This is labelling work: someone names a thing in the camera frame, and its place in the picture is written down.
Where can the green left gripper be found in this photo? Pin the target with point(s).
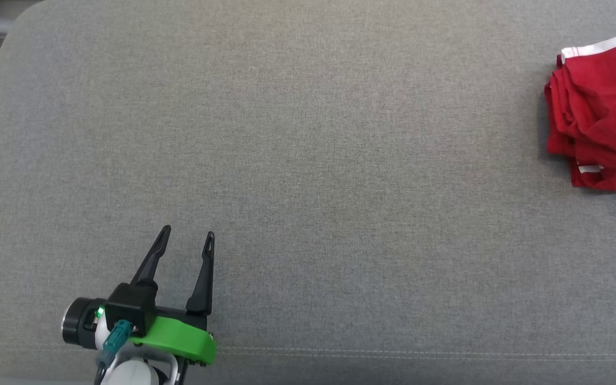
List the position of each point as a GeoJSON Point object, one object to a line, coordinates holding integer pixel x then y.
{"type": "Point", "coordinates": [185, 339]}

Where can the red shorts with white stripe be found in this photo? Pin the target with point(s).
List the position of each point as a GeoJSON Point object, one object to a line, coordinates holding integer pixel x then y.
{"type": "Point", "coordinates": [607, 96]}

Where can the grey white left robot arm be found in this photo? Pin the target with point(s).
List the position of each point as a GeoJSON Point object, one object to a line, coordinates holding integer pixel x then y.
{"type": "Point", "coordinates": [78, 323]}

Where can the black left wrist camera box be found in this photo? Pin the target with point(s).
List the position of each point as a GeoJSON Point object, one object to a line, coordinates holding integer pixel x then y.
{"type": "Point", "coordinates": [131, 305]}

